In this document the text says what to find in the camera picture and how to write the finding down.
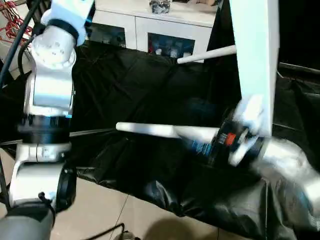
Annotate white cabinet with glass doors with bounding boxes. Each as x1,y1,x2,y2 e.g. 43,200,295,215
82,0,219,60

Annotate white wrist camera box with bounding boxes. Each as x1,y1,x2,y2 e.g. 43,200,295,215
41,0,97,34
231,95,266,138

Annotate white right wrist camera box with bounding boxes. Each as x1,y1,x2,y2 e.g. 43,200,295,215
231,95,266,138

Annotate black plastic mat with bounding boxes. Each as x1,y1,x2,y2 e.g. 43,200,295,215
0,39,320,240

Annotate dark object on cabinet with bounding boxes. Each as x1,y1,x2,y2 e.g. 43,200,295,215
149,0,173,15

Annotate white plastic table top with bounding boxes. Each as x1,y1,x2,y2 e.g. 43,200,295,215
229,0,280,138

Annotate white plastic table leg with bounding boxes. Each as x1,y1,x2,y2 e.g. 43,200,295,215
176,45,237,65
115,122,221,142

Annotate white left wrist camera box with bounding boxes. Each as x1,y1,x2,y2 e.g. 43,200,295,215
41,0,97,34

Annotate beige object on cabinet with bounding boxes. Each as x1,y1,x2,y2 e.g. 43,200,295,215
192,0,219,7

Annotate black horizontal rail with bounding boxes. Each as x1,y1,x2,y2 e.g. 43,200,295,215
279,61,320,76

